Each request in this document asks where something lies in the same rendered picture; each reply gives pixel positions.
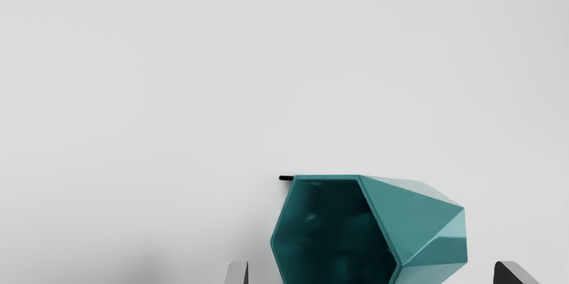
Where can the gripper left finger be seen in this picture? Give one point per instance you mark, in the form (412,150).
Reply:
(236,274)

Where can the teal faceted mug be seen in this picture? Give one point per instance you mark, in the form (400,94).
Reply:
(413,226)

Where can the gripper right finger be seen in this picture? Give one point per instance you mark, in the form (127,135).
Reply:
(511,275)

